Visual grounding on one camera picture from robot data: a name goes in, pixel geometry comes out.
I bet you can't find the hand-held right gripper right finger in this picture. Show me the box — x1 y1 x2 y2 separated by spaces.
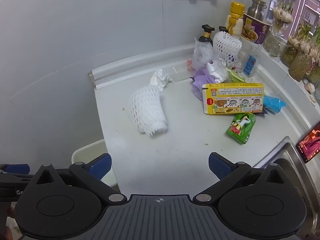
192 152 292 203

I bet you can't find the white trash bin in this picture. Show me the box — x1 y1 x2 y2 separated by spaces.
71 139 118 188

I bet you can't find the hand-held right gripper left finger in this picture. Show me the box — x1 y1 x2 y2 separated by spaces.
32 153 127 203

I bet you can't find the purple cloth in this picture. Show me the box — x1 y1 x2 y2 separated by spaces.
191 66 217 101

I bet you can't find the blue plastic bag roll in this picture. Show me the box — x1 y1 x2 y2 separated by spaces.
262 94 286 115

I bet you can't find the stainless steel sink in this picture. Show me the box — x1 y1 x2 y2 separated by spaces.
252 136 320 232

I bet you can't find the jar of sprouting garlic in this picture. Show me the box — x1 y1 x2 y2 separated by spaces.
289 27 320 82
280 22 312 67

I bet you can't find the white tissue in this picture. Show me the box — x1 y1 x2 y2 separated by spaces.
149 69 175 93

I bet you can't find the loose garlic bulb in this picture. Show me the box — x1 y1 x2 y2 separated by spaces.
303 82 316 94

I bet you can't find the green snack packet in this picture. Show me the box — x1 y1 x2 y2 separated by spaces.
225 112 257 145

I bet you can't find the small white foam net sleeve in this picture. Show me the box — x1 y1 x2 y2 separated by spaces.
212 31 243 66

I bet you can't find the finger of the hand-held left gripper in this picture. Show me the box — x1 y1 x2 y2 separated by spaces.
0 174 37 183
0 164 31 175

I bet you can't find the small spray bottle blue label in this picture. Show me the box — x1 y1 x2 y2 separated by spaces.
242 45 262 78

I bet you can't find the white plastic bag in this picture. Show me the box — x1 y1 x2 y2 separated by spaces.
207 58 230 83

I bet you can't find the green cabbage leaf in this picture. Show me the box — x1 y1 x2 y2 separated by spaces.
226 67 247 84

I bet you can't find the smartphone with lit screen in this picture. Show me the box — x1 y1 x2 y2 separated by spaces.
295 121 320 164

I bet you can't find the yellow cardboard box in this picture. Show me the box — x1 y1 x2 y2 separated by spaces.
202 83 265 115

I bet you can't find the glass vase with garlic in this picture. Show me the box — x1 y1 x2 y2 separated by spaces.
262 1 293 61

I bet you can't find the stainless steel flask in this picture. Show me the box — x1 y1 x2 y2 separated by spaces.
246 0 267 22

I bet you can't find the white bottle with yellow cap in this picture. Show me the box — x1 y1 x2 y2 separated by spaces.
224 1 246 36

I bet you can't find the window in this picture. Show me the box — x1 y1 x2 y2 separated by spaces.
266 0 320 38

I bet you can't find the purple instant noodle cup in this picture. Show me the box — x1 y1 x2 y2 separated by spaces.
241 13 272 46

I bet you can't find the crushed clear plastic bottle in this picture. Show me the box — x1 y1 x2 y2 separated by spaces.
192 40 215 70

